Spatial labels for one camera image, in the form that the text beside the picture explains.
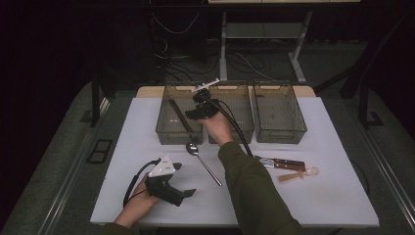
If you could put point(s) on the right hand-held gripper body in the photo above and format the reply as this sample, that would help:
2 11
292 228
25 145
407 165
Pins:
208 107

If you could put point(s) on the brown chopstick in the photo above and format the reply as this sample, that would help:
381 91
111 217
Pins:
181 117

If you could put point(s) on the black floor outlet frame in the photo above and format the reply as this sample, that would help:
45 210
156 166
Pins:
93 157

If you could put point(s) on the person's left hand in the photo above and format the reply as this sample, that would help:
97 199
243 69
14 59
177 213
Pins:
140 204

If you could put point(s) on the person's right hand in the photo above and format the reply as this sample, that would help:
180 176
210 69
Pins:
218 129

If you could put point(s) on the black chopstick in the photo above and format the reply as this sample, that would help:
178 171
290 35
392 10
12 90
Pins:
178 112

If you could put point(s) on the white table cover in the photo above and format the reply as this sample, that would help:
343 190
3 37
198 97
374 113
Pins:
326 202

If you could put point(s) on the black metal stand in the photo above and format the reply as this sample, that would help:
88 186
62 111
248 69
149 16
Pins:
363 104

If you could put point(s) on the mesh bin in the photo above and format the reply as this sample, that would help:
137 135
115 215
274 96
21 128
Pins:
173 130
241 111
279 114

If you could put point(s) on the metal spoon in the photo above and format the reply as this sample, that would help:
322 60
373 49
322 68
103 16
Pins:
192 149

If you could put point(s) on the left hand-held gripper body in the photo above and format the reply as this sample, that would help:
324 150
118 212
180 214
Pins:
161 189

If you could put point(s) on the white metal desk frame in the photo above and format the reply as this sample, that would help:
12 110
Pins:
223 49

